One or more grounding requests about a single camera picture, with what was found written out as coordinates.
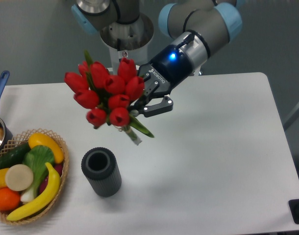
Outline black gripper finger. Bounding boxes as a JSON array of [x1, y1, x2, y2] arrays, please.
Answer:
[[129, 96, 174, 118], [138, 65, 150, 85]]

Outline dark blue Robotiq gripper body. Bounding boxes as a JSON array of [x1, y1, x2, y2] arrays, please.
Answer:
[[145, 45, 191, 100]]

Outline red tulip bouquet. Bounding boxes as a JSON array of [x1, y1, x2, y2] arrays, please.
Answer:
[[64, 51, 154, 145]]

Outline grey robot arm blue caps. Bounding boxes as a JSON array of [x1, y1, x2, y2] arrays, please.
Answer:
[[71, 0, 242, 117]]

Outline dark grey ribbed vase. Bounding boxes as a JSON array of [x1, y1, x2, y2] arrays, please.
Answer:
[[81, 147, 122, 197]]

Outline dark red radish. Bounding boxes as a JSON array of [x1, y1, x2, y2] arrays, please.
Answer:
[[38, 164, 63, 194]]

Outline green bok choy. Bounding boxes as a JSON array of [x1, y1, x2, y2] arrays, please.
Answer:
[[21, 145, 54, 204]]

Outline woven wicker basket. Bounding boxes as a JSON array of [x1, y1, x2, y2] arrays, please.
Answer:
[[0, 128, 69, 225]]

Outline green cucumber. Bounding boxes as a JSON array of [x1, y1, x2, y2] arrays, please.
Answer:
[[0, 142, 31, 169]]

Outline yellow banana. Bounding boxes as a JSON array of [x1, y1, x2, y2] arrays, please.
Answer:
[[6, 163, 60, 221]]

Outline beige round slice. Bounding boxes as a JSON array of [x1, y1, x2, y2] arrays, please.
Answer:
[[5, 164, 34, 191]]

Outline orange fruit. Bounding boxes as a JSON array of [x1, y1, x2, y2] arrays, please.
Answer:
[[0, 188, 21, 212]]

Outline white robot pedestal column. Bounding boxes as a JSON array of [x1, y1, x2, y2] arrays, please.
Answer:
[[100, 13, 154, 74]]

